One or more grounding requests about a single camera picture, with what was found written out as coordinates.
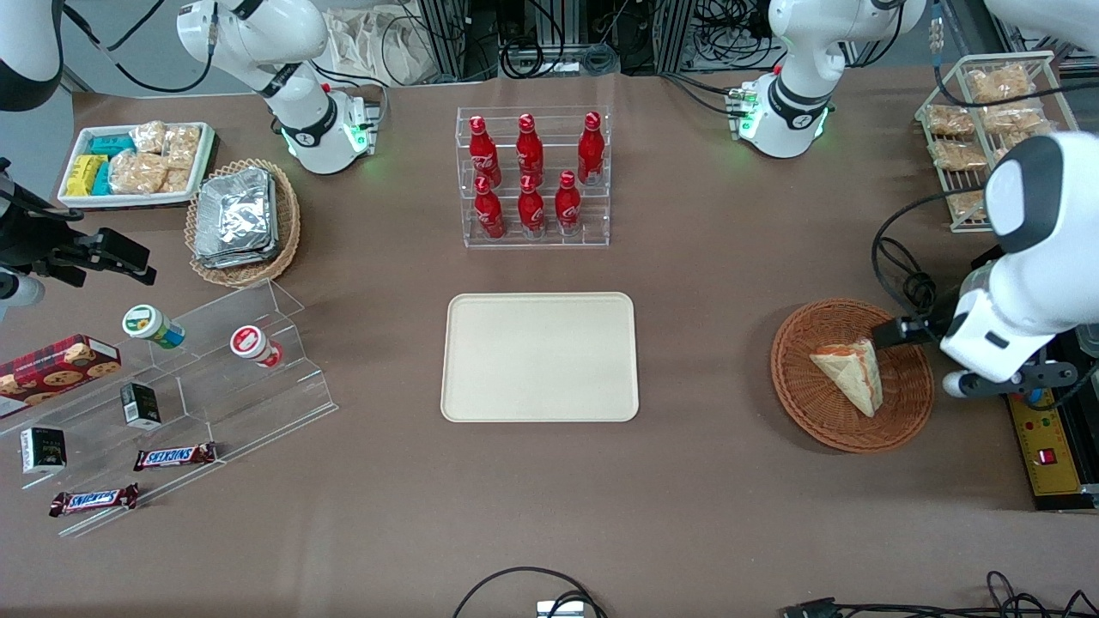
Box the round brown wicker basket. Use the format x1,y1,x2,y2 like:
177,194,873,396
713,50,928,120
770,297,935,454

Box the red lid yogurt cup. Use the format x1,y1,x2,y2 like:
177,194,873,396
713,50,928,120
229,324,285,369

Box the red cookie box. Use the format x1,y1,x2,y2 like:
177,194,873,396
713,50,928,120
0,334,122,421

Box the clear acrylic stepped shelf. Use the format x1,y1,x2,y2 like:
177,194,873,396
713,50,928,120
0,278,339,539

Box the yellow snack packet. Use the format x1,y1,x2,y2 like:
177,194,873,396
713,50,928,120
65,154,108,197

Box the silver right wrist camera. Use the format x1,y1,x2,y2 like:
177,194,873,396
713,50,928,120
0,268,46,324

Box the red cola bottle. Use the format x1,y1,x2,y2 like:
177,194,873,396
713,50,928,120
577,111,607,186
517,173,547,238
554,170,583,238
469,115,502,186
473,175,507,240
515,112,545,184

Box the beige rectangular serving tray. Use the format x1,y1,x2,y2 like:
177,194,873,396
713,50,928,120
440,292,641,424

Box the black cable with connector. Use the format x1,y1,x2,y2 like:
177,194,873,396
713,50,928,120
780,570,1099,618

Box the white plastic bag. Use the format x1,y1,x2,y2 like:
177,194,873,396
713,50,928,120
329,7,440,88

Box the white wire rack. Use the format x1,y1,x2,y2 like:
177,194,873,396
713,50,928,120
914,51,1079,233

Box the green lid yogurt cup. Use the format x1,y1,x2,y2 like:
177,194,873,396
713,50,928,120
121,304,186,349

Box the black looped cable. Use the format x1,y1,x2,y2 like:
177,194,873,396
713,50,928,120
452,566,607,618

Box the stack of foil containers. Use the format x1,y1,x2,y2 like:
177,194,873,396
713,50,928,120
193,167,280,270

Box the clear acrylic bottle rack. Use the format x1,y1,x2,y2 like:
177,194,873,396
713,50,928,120
456,106,611,250

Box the black power cable with plug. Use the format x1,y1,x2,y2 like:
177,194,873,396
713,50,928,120
872,191,993,320

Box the oval light wicker basket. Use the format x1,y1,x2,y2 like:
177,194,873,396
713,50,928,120
185,158,302,288

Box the coiled black cables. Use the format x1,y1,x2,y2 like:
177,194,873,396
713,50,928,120
501,36,621,80

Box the triangular sandwich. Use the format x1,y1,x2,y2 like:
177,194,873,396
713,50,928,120
810,338,884,419

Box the white rectangular snack tray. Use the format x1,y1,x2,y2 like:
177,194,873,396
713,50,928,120
58,121,216,209

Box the small black white carton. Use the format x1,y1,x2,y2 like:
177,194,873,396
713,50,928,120
20,426,68,476

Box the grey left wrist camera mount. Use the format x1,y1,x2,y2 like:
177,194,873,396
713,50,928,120
943,360,1079,401

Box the Snickers chocolate bar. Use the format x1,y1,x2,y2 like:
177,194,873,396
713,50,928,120
133,442,219,472
48,483,141,518

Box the black machine with yellow panel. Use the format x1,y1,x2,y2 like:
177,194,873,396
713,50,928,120
970,245,1099,515

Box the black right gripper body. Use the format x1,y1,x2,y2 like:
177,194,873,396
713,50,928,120
0,159,88,289

